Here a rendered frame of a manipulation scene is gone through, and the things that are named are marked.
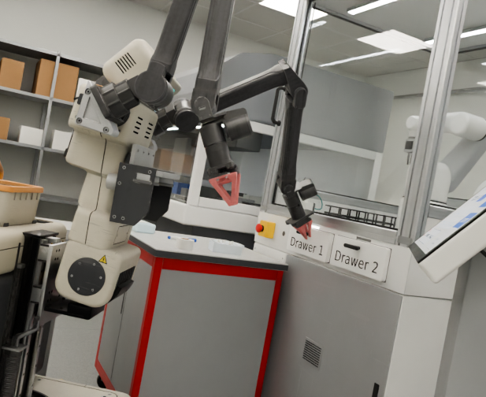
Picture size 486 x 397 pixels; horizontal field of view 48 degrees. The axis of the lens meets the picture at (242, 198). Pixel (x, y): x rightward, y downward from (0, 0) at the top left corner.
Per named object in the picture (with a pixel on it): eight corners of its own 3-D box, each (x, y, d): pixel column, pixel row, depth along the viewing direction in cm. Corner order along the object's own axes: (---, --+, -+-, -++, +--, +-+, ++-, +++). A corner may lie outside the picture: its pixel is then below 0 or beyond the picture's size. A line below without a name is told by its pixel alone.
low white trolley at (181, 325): (119, 450, 203) (155, 248, 202) (88, 384, 258) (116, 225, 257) (255, 443, 229) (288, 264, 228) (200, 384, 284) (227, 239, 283)
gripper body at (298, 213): (315, 215, 211) (308, 198, 209) (294, 228, 208) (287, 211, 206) (306, 213, 217) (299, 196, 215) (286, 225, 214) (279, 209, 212)
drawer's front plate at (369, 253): (380, 281, 178) (387, 248, 177) (329, 263, 203) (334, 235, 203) (385, 282, 178) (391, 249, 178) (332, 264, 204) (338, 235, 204)
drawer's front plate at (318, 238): (325, 262, 206) (330, 233, 206) (286, 248, 232) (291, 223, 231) (328, 262, 206) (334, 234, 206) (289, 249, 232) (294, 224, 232)
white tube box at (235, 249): (212, 251, 223) (213, 242, 223) (208, 248, 231) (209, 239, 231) (241, 255, 227) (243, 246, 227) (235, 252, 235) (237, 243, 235)
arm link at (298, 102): (283, 76, 186) (294, 89, 177) (300, 76, 187) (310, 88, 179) (273, 183, 210) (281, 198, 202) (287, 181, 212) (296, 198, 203)
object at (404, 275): (403, 294, 170) (412, 248, 170) (254, 240, 261) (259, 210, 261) (586, 313, 213) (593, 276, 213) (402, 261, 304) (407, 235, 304)
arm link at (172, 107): (159, 108, 180) (161, 115, 176) (187, 94, 180) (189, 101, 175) (172, 129, 186) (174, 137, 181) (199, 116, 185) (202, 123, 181)
